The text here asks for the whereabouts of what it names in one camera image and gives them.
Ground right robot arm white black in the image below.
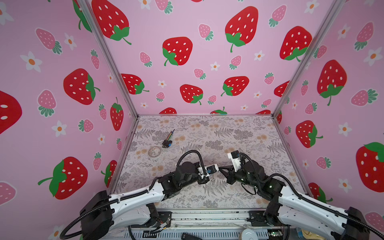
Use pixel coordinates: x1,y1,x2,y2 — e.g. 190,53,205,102
219,161,373,240

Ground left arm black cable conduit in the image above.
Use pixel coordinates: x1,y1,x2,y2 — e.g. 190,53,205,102
59,149,208,240

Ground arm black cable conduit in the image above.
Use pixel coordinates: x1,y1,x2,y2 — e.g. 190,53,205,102
238,152,384,239
59,149,208,240

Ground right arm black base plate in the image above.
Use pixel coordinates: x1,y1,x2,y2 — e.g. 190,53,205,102
247,210,282,227

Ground green circuit board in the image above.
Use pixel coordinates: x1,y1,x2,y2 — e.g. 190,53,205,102
268,230,284,240

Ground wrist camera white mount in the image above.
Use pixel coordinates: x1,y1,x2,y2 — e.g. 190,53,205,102
198,164,219,178
228,150,245,172

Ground white round puck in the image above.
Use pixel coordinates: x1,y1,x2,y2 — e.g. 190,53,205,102
239,229,259,240

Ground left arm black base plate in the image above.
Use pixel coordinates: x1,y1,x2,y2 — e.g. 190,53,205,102
145,211,172,228

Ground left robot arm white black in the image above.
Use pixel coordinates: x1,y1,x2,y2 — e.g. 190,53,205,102
80,162,219,240

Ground grey perforated metal ring disc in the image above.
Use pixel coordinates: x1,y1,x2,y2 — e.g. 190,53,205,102
148,147,162,158

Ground black device at front edge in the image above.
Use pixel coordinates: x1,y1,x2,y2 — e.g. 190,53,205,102
181,233,202,240

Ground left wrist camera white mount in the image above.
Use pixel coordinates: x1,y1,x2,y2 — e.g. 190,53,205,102
198,164,219,178

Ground gold computer mouse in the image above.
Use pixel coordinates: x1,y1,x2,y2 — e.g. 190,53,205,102
296,228,325,240

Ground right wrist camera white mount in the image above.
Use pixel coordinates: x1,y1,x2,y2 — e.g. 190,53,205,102
228,150,245,172

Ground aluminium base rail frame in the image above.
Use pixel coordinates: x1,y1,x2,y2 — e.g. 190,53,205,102
125,209,298,240

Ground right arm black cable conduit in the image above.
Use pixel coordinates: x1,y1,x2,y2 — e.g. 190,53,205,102
238,152,384,239

